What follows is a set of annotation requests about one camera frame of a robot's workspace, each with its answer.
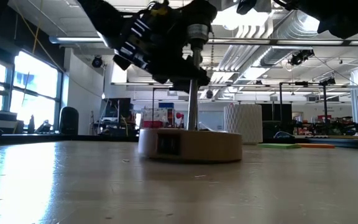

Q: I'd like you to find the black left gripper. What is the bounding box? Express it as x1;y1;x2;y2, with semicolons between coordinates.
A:
113;0;211;93

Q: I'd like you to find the lamp stand with wooden base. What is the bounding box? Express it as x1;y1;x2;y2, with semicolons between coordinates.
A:
138;0;243;163

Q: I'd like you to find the white patterned lampshade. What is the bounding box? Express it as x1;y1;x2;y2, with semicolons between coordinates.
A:
224;103;264;145

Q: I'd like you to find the black computer monitor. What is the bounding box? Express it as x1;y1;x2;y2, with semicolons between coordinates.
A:
104;98;132;118

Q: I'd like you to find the green sticky note pad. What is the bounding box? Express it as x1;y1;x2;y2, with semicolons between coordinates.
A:
257;142;302;149

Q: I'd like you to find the orange sticky note pad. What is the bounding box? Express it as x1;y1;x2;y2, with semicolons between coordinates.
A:
298;142;336;149

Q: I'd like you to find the large bright window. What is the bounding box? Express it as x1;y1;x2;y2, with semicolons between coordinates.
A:
0;51;63;134

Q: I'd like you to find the silver ribbed ventilation duct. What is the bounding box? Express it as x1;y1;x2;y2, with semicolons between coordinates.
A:
222;9;321;82

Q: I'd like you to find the black ceiling-mounted camera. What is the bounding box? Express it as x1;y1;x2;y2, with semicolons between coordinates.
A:
287;49;316;66

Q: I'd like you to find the round black ceiling camera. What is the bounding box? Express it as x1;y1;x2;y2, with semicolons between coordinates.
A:
91;55;104;68

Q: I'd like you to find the black aluminium table frame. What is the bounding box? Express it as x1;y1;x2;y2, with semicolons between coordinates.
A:
0;133;358;149

